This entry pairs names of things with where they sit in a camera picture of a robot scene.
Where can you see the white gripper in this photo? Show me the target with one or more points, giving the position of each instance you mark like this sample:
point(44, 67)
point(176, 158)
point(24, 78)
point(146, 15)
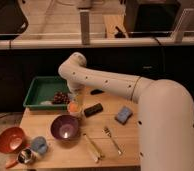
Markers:
point(77, 91)

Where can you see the purple grape bunch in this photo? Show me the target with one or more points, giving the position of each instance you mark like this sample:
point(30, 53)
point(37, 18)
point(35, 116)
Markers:
point(60, 98)

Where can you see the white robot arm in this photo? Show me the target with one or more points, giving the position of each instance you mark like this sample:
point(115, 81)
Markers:
point(165, 112)

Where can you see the purple bowl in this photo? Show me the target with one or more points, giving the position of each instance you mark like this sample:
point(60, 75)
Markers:
point(65, 127)

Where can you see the red bowl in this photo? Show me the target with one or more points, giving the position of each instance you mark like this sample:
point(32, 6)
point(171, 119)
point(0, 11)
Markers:
point(12, 140)

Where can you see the orange cup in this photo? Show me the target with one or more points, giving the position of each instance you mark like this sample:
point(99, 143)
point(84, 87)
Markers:
point(74, 109)

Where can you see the black rectangular block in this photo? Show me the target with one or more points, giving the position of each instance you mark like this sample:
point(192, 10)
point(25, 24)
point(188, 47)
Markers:
point(93, 110)

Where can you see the white cloth in tray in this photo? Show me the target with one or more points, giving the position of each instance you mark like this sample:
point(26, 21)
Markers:
point(46, 103)

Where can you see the green plastic tray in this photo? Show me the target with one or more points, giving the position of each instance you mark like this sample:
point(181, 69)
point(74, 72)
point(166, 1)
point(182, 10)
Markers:
point(43, 88)

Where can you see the silver fork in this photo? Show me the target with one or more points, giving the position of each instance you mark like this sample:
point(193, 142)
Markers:
point(108, 133)

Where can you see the wooden table board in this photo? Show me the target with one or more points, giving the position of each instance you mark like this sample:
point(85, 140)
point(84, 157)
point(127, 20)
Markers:
point(75, 154)

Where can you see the blue sponge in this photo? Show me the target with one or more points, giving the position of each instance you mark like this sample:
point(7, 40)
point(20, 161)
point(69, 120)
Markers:
point(123, 115)

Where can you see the blue mug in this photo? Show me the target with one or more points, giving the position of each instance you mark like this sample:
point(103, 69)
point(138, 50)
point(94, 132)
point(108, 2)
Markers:
point(39, 145)

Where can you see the yellow wooden tongs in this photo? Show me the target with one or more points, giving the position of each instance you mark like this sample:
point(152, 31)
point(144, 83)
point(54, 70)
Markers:
point(94, 150)

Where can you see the black handled brush tool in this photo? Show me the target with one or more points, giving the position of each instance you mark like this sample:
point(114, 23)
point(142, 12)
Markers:
point(96, 92)

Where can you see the grey metal post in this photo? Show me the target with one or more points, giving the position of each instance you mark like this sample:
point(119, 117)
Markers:
point(85, 27)

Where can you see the small steel pot orange handle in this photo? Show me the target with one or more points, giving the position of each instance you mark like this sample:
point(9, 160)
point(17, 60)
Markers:
point(25, 156)

